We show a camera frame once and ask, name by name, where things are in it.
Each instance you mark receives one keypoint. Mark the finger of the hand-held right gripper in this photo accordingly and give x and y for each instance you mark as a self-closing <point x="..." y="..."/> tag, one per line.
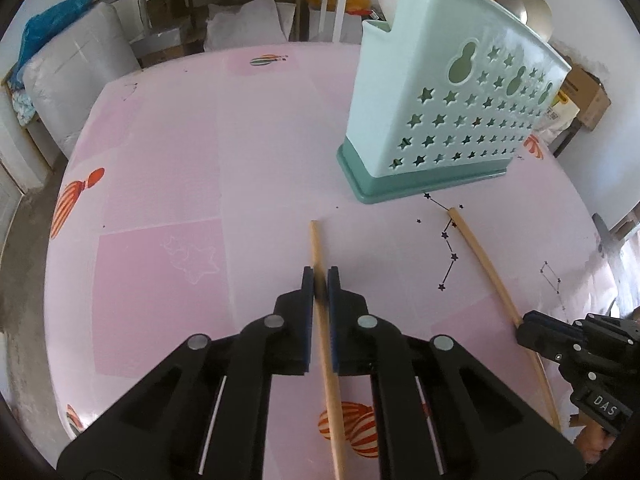
<point x="560" y="325"/>
<point x="550" y="346"/>

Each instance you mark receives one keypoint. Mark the blue plastic bag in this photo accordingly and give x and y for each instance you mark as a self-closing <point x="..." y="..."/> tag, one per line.
<point x="55" y="25"/>

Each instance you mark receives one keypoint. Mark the cardboard box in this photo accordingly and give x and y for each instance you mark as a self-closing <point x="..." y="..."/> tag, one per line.
<point x="592" y="100"/>

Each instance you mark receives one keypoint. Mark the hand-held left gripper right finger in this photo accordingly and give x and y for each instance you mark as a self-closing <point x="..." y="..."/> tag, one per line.
<point x="334" y="330"/>

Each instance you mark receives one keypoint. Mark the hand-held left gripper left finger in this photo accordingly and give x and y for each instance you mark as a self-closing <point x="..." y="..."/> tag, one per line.
<point x="306" y="330"/>

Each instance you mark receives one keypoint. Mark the mint green utensil holder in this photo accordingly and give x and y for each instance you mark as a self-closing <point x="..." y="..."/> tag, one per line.
<point x="400" y="85"/>

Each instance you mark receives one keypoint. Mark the yellow plastic bag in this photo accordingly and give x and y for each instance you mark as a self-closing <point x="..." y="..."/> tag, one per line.
<point x="357" y="2"/>

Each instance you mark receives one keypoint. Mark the white yellow package bag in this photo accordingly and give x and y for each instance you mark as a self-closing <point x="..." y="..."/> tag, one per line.
<point x="560" y="120"/>

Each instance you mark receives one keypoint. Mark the grey box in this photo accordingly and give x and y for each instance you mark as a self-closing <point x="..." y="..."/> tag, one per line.
<point x="160" y="42"/>

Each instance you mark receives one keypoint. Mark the white sack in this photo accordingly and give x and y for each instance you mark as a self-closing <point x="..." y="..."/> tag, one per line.
<point x="245" y="22"/>

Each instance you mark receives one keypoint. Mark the white quilted bundle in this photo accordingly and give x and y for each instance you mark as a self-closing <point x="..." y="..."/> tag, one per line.
<point x="75" y="75"/>

